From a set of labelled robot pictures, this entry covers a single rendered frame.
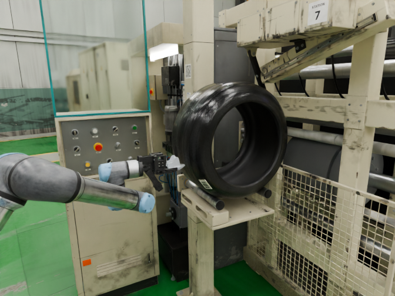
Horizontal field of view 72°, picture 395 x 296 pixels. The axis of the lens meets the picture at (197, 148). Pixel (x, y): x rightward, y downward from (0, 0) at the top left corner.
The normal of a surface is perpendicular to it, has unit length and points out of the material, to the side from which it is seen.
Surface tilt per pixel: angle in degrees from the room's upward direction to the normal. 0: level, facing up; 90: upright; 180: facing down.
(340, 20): 90
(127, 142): 90
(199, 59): 90
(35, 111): 90
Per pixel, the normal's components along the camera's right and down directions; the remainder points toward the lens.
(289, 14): -0.89, 0.11
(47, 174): 0.53, -0.40
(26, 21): 0.59, 0.18
